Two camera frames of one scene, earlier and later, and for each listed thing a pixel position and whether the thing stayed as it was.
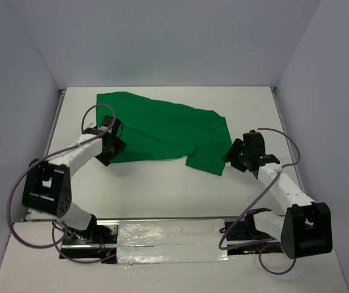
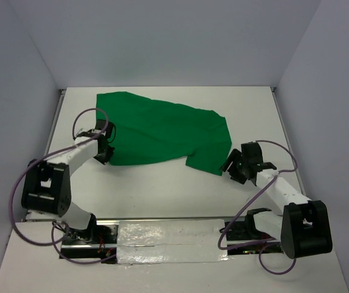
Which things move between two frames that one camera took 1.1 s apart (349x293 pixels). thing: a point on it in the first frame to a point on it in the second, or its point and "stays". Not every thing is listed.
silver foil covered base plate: (168, 241) stays
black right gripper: (236, 146) to (234, 155)
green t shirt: (153, 127) stays
